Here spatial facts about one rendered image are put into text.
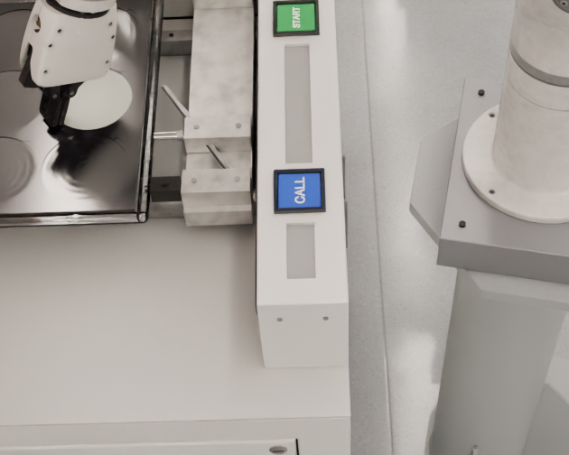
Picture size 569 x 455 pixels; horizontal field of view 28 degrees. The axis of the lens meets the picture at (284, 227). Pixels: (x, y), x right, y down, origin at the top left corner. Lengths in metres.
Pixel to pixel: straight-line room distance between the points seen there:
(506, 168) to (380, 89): 1.29
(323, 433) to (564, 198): 0.38
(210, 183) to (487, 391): 0.62
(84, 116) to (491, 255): 0.52
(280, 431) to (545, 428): 0.78
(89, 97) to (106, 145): 0.08
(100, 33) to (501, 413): 0.86
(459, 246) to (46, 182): 0.49
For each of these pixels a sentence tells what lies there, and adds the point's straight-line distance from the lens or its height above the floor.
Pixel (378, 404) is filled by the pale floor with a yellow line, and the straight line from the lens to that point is 2.16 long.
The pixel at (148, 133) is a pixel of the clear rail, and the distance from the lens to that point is 1.37.
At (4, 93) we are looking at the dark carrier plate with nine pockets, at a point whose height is 0.90.
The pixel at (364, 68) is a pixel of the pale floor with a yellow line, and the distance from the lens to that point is 2.64.
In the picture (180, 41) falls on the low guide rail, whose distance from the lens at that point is 1.54.
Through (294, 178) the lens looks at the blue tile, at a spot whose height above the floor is 0.96.
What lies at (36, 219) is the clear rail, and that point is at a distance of 1.32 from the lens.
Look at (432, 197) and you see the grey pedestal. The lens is 1.40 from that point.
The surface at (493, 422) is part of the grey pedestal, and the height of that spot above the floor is 0.31.
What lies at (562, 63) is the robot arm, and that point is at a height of 1.09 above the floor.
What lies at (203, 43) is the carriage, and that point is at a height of 0.88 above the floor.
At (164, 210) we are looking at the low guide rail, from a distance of 1.38.
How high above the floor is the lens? 1.95
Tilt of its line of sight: 55 degrees down
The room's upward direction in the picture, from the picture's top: 5 degrees counter-clockwise
